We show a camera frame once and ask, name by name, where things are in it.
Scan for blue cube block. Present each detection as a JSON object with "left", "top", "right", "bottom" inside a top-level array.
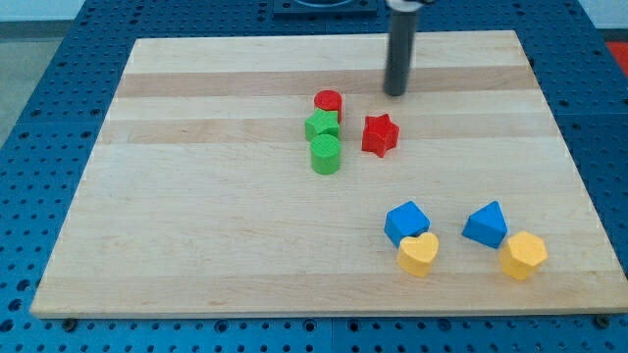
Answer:
[{"left": 384, "top": 201, "right": 431, "bottom": 247}]

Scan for yellow hexagon block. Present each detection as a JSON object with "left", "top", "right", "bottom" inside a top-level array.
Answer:
[{"left": 499, "top": 231, "right": 549, "bottom": 280}]

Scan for wooden board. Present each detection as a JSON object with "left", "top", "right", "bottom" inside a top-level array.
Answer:
[{"left": 30, "top": 30, "right": 627, "bottom": 319}]

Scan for green cylinder block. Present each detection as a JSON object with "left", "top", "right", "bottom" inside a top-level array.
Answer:
[{"left": 310, "top": 134, "right": 341, "bottom": 175}]

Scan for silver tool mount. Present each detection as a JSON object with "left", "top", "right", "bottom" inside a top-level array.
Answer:
[{"left": 386, "top": 0, "right": 435, "bottom": 11}]

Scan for green star block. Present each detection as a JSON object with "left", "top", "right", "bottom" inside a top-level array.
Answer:
[{"left": 304, "top": 108, "right": 340, "bottom": 141}]

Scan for yellow heart block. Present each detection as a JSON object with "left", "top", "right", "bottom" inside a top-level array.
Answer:
[{"left": 396, "top": 232, "right": 440, "bottom": 277}]

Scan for red star block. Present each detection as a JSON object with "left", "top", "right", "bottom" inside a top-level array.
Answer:
[{"left": 361, "top": 114, "right": 399, "bottom": 158}]

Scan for blue triangle block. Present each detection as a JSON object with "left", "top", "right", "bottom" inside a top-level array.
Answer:
[{"left": 462, "top": 201, "right": 508, "bottom": 249}]

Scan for red cylinder block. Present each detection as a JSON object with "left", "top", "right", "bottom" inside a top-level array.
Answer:
[{"left": 313, "top": 89, "right": 343, "bottom": 124}]

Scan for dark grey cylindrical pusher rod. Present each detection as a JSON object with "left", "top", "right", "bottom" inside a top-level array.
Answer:
[{"left": 383, "top": 8, "right": 419, "bottom": 96}]

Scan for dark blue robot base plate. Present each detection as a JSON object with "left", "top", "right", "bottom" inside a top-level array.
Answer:
[{"left": 270, "top": 0, "right": 380, "bottom": 17}]

